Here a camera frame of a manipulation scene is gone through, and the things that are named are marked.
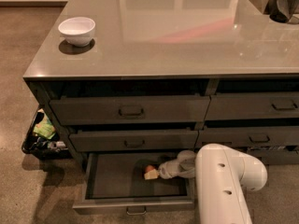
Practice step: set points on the middle right drawer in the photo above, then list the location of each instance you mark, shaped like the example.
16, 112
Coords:
277, 136

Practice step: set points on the white bowl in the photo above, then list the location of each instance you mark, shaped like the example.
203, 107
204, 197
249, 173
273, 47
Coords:
77, 31

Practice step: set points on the open bottom left drawer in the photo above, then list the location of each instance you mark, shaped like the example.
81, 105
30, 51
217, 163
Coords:
115, 182

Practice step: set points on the dark faceted vase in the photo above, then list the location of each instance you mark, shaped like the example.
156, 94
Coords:
282, 10

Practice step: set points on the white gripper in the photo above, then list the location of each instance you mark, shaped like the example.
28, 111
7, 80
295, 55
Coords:
165, 171

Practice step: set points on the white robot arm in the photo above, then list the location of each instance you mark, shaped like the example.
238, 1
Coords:
222, 175

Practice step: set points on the top right drawer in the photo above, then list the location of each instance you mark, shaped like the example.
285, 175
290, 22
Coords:
264, 105

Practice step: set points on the bottom right drawer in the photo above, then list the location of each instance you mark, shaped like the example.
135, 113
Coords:
276, 156

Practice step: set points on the grey cabinet frame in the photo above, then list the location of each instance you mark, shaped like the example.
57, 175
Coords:
48, 89

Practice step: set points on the top left drawer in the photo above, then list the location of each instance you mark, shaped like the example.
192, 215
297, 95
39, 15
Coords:
135, 109

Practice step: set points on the red apple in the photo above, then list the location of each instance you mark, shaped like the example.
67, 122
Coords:
149, 168

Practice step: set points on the black bin with items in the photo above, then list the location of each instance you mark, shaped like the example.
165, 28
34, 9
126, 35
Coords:
42, 148

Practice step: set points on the middle left drawer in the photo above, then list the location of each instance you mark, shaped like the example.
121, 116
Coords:
133, 140

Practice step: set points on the green snack bag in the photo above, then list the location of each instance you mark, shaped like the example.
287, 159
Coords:
44, 128

